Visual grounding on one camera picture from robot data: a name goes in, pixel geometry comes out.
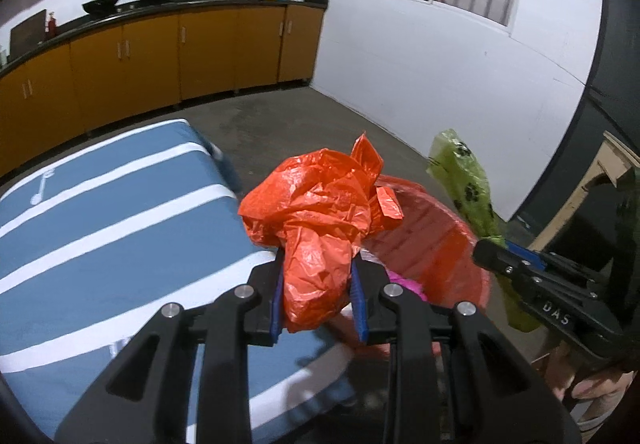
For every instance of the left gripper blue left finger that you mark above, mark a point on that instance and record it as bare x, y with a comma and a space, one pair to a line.
276, 311

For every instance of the red bottle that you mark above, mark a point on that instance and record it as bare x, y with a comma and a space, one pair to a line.
51, 26

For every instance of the blue white striped tablecloth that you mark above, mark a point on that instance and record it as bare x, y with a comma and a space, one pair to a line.
109, 259

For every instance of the magenta plastic bag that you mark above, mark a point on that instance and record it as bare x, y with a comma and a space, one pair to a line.
407, 286

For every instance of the dark cutting board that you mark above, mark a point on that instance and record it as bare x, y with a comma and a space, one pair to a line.
28, 34

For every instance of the green paw print bag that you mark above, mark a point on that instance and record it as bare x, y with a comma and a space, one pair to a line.
452, 163

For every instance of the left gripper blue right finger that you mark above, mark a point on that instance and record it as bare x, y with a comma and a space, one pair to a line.
359, 303

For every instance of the person's right hand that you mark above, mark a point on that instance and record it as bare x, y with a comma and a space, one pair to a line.
561, 377

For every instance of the small red bag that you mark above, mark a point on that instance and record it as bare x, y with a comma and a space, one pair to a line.
318, 208

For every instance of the wooden chair frame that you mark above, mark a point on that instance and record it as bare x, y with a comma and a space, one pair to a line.
612, 161

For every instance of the orange lower kitchen cabinets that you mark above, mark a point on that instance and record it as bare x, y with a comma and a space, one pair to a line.
109, 74

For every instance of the black wok left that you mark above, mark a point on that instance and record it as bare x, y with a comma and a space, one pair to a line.
100, 8

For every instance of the red lined trash basket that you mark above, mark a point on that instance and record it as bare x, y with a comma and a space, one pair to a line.
431, 250

